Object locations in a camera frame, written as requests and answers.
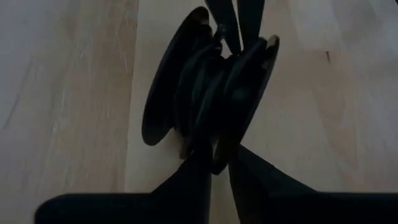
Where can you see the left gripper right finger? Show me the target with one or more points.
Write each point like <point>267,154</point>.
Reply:
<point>258,180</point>

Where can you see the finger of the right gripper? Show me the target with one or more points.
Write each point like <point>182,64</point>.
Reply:
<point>224,18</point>
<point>250,18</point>

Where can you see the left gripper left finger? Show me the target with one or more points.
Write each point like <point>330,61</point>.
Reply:
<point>192,180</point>

